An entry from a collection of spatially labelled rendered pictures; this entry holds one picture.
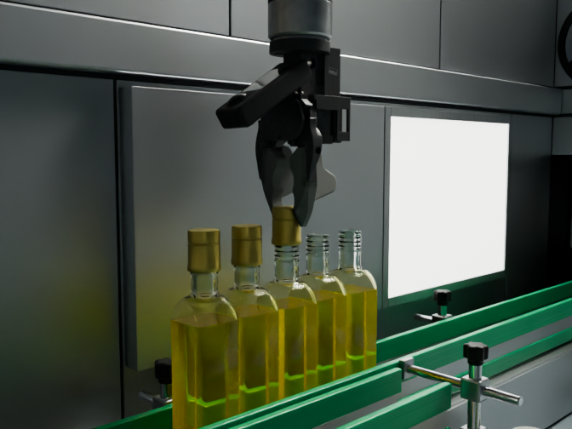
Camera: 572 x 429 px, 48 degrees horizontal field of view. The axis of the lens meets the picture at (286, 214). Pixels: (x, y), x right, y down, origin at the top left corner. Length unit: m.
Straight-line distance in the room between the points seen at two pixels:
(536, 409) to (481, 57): 0.69
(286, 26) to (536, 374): 0.76
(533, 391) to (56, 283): 0.81
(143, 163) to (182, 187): 0.06
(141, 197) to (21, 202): 0.13
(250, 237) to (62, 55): 0.28
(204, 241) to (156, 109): 0.20
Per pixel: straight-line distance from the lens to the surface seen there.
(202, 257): 0.68
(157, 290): 0.81
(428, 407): 0.80
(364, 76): 1.07
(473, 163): 1.33
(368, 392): 0.83
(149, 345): 0.82
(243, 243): 0.71
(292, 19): 0.75
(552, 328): 1.31
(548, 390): 1.28
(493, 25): 1.46
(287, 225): 0.75
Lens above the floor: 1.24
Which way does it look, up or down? 5 degrees down
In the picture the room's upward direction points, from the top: straight up
